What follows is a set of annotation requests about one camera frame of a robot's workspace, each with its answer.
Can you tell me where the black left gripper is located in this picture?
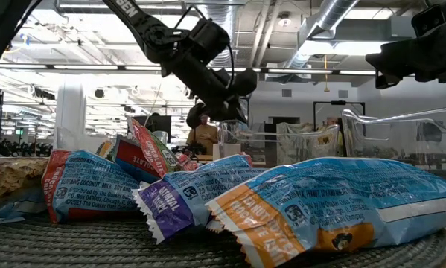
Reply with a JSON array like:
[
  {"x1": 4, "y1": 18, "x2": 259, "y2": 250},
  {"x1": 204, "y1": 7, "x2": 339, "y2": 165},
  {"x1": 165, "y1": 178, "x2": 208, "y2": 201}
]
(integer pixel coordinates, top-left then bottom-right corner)
[{"x1": 161, "y1": 48, "x2": 258, "y2": 130}]

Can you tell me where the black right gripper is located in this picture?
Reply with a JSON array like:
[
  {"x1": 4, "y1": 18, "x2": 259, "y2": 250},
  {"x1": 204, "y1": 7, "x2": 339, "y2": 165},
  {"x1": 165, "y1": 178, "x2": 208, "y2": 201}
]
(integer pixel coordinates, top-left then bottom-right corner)
[{"x1": 365, "y1": 22, "x2": 446, "y2": 90}]

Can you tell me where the slanted silver ventilation duct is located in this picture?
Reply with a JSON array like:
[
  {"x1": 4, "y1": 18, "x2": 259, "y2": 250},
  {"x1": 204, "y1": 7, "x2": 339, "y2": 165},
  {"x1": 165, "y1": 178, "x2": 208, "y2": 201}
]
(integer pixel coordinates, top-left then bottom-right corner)
[{"x1": 285, "y1": 0, "x2": 360, "y2": 71}]

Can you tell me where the white cylindrical cup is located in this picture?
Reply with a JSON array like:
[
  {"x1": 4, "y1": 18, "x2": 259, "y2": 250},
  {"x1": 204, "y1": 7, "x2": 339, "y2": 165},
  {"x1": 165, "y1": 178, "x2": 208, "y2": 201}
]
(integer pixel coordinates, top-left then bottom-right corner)
[{"x1": 212, "y1": 143, "x2": 243, "y2": 162}]

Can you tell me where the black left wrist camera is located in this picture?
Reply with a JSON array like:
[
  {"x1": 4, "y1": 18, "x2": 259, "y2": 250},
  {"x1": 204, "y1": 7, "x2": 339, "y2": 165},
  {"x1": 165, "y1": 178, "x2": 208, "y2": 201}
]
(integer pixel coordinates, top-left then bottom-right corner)
[{"x1": 188, "y1": 18, "x2": 231, "y2": 57}]

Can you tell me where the white paper strip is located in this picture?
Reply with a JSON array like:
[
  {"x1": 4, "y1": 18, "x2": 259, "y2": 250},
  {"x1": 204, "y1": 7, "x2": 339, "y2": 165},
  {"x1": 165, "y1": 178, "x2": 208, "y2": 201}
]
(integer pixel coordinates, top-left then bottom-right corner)
[{"x1": 0, "y1": 215, "x2": 26, "y2": 225}]

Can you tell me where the round grey woven placemat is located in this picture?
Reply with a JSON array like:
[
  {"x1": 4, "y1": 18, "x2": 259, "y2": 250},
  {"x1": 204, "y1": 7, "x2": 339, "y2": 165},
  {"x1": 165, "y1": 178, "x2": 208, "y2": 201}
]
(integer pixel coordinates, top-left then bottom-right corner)
[{"x1": 0, "y1": 214, "x2": 446, "y2": 268}]

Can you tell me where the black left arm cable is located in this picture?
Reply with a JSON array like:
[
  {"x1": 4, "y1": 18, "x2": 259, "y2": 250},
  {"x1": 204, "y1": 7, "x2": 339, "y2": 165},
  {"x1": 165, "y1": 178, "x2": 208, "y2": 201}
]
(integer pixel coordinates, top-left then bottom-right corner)
[{"x1": 173, "y1": 4, "x2": 235, "y2": 90}]

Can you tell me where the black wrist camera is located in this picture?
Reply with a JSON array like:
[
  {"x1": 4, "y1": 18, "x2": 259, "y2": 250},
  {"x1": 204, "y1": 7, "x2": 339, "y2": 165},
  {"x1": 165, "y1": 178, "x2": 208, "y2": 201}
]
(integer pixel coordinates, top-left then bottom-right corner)
[
  {"x1": 411, "y1": 2, "x2": 446, "y2": 38},
  {"x1": 188, "y1": 18, "x2": 231, "y2": 57}
]

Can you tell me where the oatmeal raisin granola bar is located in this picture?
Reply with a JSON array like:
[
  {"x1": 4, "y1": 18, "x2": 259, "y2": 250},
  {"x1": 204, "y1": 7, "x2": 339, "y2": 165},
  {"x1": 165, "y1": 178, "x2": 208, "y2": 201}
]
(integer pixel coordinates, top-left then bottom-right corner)
[{"x1": 132, "y1": 166, "x2": 268, "y2": 245}]

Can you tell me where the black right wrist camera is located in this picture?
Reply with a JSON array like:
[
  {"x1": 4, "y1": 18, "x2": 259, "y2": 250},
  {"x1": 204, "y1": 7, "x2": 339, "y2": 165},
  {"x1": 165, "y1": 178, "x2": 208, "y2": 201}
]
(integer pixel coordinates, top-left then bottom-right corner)
[{"x1": 411, "y1": 2, "x2": 446, "y2": 38}]

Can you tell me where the white square pillar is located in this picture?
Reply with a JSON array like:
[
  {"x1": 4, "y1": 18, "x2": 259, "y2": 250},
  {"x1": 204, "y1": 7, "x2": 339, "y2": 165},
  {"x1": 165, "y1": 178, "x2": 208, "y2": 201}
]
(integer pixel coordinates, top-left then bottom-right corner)
[{"x1": 54, "y1": 81, "x2": 87, "y2": 150}]

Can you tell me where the black computer monitor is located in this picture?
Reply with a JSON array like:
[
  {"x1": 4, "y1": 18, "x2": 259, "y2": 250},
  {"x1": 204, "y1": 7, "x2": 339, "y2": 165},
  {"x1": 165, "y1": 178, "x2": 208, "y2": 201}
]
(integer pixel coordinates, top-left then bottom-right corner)
[{"x1": 127, "y1": 115, "x2": 172, "y2": 144}]

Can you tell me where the black metal frame rig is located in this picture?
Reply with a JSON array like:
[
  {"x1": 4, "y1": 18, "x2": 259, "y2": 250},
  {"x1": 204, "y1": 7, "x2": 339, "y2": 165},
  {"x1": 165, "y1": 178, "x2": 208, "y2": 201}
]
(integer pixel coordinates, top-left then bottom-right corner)
[{"x1": 313, "y1": 100, "x2": 366, "y2": 137}]

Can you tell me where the long ceiling light strip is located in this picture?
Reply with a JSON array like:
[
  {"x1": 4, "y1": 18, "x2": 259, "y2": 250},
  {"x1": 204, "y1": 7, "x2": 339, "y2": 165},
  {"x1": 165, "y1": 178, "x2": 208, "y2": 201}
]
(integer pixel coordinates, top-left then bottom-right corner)
[{"x1": 0, "y1": 64, "x2": 376, "y2": 76}]

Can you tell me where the yellow hanging cord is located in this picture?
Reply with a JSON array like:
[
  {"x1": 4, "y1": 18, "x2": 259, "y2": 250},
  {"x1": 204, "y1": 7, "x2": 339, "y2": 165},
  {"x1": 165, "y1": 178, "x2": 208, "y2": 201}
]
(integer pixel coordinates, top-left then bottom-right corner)
[{"x1": 322, "y1": 54, "x2": 331, "y2": 93}]

